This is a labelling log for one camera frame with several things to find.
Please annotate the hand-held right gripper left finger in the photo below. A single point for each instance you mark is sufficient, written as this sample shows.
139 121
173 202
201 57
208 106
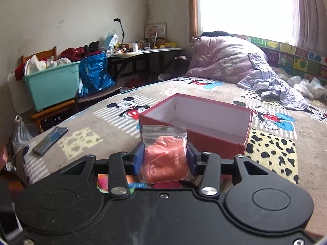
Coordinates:
139 154

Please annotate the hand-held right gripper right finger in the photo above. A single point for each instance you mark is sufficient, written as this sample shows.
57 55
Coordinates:
192 158

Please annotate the clear bag with orange contents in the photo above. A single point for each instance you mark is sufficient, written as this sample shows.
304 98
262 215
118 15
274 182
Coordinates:
166 158

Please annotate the cartoon mouse printed blanket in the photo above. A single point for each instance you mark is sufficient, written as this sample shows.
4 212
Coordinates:
107 122

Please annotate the dark brown stool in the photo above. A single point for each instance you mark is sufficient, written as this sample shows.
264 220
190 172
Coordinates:
99 93

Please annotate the dark blue phone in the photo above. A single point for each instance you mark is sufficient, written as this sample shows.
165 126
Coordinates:
49 140

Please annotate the blue plastic bag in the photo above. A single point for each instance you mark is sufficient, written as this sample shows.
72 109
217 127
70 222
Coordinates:
94 74

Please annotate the dark bag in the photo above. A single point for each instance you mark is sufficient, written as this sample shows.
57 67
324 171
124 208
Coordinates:
182 61

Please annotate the wooden chair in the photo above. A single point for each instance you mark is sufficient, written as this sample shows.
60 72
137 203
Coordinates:
51 111

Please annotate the white tray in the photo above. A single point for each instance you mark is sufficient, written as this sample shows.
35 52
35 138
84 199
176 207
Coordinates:
127 54

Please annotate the cluttered black desk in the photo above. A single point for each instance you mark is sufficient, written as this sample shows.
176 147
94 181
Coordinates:
153 51

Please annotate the purple duvet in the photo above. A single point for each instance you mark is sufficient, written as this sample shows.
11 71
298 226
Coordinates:
224 58

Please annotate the white cup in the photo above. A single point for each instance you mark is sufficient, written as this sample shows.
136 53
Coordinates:
135 47

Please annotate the teal plastic bin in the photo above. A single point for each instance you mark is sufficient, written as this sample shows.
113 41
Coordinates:
51 86

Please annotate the yellow boxes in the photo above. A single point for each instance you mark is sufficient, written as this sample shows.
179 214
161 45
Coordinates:
170 45

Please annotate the black clothes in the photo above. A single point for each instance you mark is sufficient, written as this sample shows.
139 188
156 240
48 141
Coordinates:
92 47

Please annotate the light blue packet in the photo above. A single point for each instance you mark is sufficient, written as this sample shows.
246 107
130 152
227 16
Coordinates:
110 40

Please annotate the white plastic bag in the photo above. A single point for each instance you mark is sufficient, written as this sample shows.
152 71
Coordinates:
21 135

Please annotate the red clothes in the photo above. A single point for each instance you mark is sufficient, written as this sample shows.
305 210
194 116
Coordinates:
72 53

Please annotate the black phone stand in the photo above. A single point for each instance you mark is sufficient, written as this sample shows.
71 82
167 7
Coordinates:
123 32

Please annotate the framed picture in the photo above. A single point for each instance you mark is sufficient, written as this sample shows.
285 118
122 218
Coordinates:
155 30

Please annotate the black cloth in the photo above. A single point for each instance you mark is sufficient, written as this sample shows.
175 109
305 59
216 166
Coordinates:
216 33

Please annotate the white clothes pile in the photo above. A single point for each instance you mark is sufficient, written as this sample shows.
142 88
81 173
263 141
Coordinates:
38 65

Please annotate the white crumpled cloth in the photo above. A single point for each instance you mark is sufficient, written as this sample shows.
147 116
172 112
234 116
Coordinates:
306 85

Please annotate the colourful alphabet foam mat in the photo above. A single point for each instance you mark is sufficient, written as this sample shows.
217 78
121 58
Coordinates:
301 61

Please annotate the window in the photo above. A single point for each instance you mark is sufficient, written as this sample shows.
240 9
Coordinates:
245 7

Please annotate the pale curtain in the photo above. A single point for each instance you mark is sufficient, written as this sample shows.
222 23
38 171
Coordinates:
311 12

